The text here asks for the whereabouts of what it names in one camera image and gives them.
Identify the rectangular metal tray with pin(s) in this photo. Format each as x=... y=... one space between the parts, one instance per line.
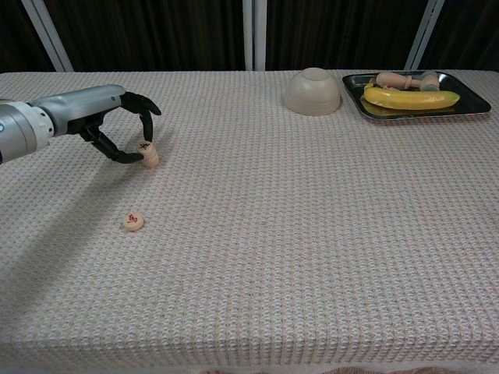
x=471 y=101

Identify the wooden toy pin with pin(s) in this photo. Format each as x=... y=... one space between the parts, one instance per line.
x=390 y=79

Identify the beige upturned bowl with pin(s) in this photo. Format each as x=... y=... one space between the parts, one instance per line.
x=312 y=93

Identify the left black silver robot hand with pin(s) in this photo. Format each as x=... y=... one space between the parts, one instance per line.
x=82 y=103

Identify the beige woven tablecloth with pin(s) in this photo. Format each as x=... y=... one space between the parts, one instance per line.
x=292 y=233

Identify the black curtain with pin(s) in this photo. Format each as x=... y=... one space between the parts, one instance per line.
x=339 y=35
x=468 y=31
x=156 y=35
x=15 y=35

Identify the white frame post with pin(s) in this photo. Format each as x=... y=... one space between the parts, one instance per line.
x=47 y=35
x=423 y=35
x=253 y=35

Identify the yellow banana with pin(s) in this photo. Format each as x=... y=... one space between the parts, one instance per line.
x=409 y=99

